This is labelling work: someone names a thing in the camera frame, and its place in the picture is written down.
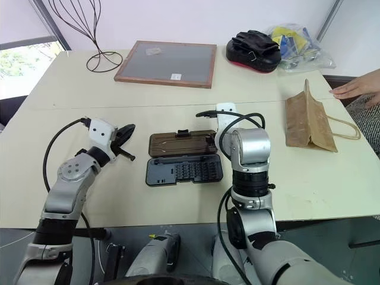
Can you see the black red boxing pad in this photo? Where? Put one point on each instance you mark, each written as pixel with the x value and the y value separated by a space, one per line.
pixel 255 56

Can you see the clear plastic bag with packets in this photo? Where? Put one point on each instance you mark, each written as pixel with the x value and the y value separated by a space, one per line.
pixel 297 44

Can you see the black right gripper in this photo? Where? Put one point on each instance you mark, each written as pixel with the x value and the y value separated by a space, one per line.
pixel 211 142

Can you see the dark brown seat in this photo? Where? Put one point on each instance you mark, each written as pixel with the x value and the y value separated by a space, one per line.
pixel 338 80

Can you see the dark rounded robot part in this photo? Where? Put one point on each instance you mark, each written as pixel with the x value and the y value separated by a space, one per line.
pixel 166 280

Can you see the black chair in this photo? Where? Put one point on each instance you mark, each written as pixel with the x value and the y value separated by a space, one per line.
pixel 9 110

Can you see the screwdriver bit case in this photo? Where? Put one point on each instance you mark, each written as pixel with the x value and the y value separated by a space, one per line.
pixel 178 145

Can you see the silver robot body housing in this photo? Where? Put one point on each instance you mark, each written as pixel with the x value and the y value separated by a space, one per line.
pixel 154 255
pixel 228 261

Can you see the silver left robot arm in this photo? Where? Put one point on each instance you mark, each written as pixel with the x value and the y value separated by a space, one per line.
pixel 68 184

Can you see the white sticker label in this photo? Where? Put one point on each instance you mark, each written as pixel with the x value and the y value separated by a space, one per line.
pixel 176 77

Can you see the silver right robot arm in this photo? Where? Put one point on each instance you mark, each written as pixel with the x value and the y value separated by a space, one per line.
pixel 255 145

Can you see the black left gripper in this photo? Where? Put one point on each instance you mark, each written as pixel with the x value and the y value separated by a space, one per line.
pixel 118 142

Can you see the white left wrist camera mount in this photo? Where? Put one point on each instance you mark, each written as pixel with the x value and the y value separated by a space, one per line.
pixel 101 133

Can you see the wooden framed grey board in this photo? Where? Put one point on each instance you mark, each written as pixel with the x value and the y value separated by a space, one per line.
pixel 166 63

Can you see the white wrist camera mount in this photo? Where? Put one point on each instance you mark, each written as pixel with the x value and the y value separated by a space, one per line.
pixel 101 133
pixel 227 118

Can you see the dark window frame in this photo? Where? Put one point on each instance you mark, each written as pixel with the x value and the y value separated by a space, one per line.
pixel 50 26

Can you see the black white patterned garment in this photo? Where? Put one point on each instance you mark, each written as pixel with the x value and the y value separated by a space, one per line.
pixel 366 118

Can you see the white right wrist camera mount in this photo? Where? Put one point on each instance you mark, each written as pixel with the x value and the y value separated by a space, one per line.
pixel 227 118

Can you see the brown paper bag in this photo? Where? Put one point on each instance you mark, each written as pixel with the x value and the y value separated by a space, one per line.
pixel 302 118

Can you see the person's bare hand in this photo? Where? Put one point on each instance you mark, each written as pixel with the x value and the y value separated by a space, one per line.
pixel 357 87

